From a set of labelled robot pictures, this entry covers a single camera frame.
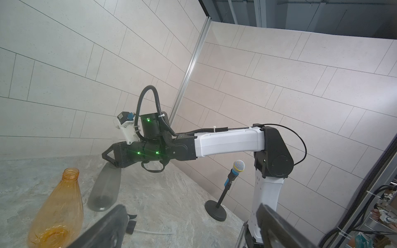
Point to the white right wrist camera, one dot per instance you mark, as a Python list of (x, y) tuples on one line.
[(125, 122)]

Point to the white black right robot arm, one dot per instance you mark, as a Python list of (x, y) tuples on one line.
[(149, 138)]

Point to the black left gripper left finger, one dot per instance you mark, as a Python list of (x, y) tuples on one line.
[(108, 232)]

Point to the black spray nozzle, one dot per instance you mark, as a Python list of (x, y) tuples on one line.
[(131, 224)]

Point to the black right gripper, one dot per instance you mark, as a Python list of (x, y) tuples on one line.
[(124, 154)]

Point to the aluminium corner frame post right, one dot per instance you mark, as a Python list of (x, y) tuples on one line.
[(195, 55)]

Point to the orange translucent spray bottle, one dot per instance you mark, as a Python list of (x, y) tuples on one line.
[(59, 221)]

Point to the clear grey spray bottle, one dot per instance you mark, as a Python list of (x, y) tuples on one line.
[(106, 188)]

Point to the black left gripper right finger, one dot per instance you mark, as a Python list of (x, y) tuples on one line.
[(278, 233)]

